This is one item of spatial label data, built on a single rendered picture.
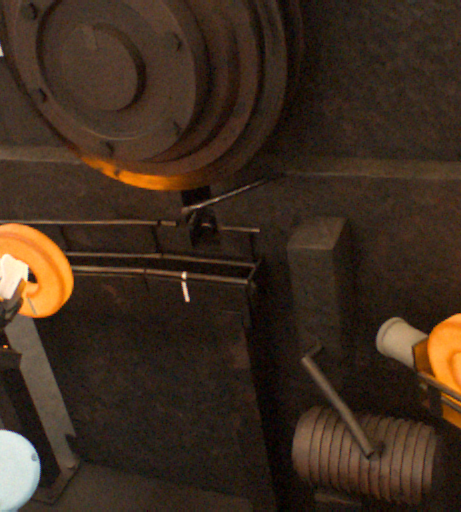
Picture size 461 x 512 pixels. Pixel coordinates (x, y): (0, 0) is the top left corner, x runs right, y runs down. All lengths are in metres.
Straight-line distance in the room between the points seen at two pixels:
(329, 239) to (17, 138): 0.68
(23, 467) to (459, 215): 0.72
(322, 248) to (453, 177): 0.22
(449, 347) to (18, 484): 0.58
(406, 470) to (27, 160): 0.87
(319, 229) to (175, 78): 0.35
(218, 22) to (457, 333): 0.51
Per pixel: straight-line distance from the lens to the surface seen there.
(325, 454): 1.25
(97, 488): 1.99
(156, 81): 1.05
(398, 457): 1.22
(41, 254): 1.16
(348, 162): 1.25
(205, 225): 1.38
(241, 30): 1.04
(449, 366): 1.10
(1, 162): 1.54
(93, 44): 1.06
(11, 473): 0.92
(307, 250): 1.18
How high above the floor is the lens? 1.43
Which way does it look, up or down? 32 degrees down
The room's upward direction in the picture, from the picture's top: 11 degrees counter-clockwise
